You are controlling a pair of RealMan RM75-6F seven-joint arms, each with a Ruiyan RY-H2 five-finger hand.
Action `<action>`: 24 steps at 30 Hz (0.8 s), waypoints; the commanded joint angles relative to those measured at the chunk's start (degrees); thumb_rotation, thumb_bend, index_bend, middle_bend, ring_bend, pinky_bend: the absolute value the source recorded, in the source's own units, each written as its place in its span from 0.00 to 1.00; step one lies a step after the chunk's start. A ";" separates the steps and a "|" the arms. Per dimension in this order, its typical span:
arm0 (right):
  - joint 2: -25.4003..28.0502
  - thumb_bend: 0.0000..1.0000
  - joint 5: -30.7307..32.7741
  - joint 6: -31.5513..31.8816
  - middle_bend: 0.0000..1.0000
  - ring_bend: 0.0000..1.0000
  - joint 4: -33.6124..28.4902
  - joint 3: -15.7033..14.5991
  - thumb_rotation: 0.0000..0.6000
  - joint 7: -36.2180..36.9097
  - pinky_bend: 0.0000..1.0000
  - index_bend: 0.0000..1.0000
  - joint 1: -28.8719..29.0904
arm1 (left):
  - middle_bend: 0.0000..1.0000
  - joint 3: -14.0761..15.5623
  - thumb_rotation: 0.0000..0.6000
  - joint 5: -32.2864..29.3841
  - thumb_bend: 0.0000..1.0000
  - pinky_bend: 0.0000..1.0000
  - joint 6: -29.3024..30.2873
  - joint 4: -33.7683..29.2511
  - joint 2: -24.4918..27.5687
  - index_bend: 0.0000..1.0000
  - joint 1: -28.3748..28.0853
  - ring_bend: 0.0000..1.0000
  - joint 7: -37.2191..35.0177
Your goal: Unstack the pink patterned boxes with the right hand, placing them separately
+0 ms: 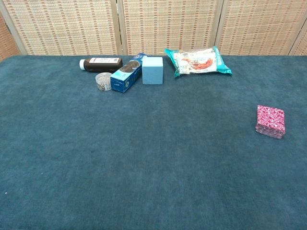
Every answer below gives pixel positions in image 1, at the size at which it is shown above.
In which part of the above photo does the clear round plastic jar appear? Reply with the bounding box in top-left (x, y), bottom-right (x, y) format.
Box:
top-left (95, 72), bottom-right (113, 92)

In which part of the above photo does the blue cookie box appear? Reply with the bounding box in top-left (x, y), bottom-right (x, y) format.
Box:
top-left (110, 53), bottom-right (149, 93)

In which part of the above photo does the woven folding screen panel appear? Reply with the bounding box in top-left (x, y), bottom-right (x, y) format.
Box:
top-left (117, 0), bottom-right (225, 56)
top-left (214, 0), bottom-right (307, 56)
top-left (0, 11), bottom-right (22, 62)
top-left (0, 0), bottom-right (123, 56)
top-left (289, 28), bottom-right (307, 56)

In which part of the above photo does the blue tablecloth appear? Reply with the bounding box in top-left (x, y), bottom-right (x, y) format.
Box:
top-left (0, 54), bottom-right (307, 230)

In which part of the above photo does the pink patterned napkin pack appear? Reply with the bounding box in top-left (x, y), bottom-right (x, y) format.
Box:
top-left (255, 104), bottom-right (286, 140)

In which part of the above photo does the light blue foam cube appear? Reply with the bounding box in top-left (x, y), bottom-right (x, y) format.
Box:
top-left (142, 56), bottom-right (164, 85)

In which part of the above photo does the teal snack bag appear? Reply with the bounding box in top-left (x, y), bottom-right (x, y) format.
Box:
top-left (164, 46), bottom-right (233, 79)

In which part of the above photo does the brown bottle with white cap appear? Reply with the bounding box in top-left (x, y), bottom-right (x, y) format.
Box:
top-left (79, 57), bottom-right (123, 73)

